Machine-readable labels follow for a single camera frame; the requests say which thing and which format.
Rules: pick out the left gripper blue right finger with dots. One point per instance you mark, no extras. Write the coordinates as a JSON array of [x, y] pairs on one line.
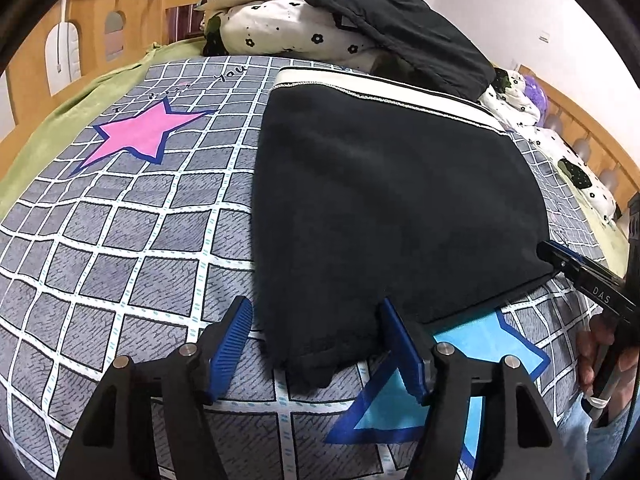
[[411, 345]]

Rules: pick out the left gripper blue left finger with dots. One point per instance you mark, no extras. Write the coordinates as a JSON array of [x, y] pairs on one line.
[[221, 346]]

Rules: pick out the black pants with white stripe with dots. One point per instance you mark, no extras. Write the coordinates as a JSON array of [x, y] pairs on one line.
[[367, 191]]

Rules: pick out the person right hand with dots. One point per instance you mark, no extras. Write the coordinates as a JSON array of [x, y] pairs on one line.
[[599, 333]]

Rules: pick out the grey checked star bedsheet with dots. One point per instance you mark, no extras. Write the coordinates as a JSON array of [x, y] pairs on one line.
[[131, 240]]

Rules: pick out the purple plush toy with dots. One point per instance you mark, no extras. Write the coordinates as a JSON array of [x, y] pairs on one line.
[[536, 94]]

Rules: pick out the green fleece blanket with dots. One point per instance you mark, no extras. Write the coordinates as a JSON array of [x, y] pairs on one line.
[[82, 106]]

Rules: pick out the black garment pile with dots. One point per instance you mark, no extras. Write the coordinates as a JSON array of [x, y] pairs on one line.
[[434, 54]]

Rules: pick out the white floral folded quilt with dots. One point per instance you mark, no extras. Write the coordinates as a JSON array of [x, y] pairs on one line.
[[296, 29]]

